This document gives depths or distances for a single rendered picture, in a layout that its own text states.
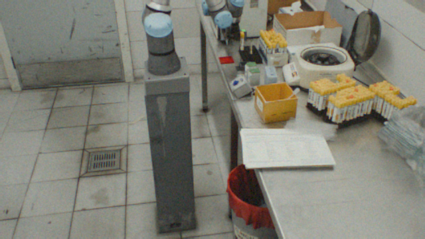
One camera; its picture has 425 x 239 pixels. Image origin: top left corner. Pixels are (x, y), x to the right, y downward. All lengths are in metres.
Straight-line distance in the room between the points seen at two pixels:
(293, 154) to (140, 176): 1.48
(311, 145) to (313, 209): 0.30
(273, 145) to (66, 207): 1.53
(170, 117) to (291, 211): 0.85
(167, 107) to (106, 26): 1.86
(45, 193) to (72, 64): 1.37
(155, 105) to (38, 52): 2.07
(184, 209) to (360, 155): 1.09
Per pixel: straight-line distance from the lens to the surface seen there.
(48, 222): 2.69
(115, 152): 3.08
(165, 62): 1.89
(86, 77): 3.92
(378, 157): 1.63
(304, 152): 1.56
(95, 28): 3.73
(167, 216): 2.39
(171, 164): 2.15
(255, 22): 2.44
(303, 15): 2.44
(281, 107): 1.69
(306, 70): 1.90
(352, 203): 1.42
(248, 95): 1.89
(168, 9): 1.97
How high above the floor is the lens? 1.83
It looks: 33 degrees down
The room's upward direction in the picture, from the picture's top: 1 degrees counter-clockwise
